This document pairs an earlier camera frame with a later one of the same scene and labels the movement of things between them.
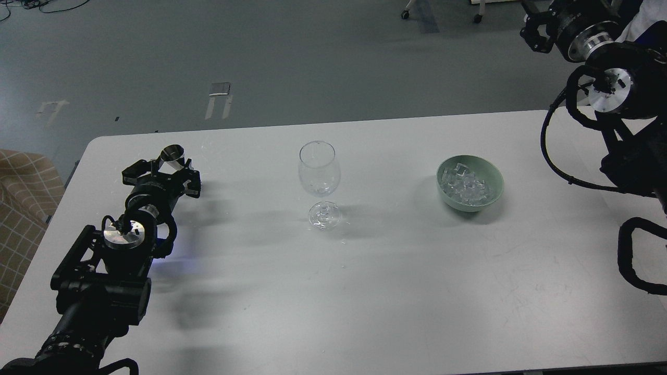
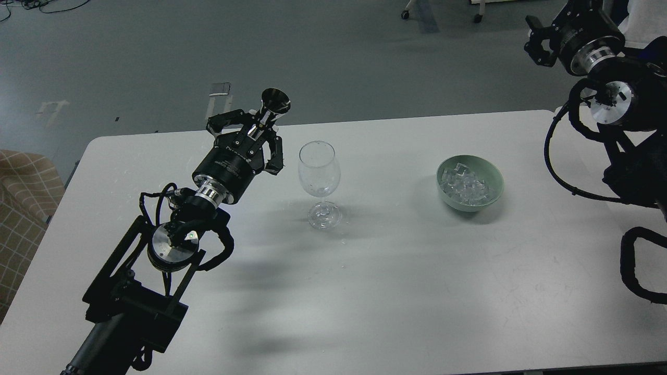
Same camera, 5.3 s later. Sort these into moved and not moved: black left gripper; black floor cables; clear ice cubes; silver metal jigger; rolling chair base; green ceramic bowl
Moved: silver metal jigger; black left gripper
Not moved: rolling chair base; green ceramic bowl; black floor cables; clear ice cubes
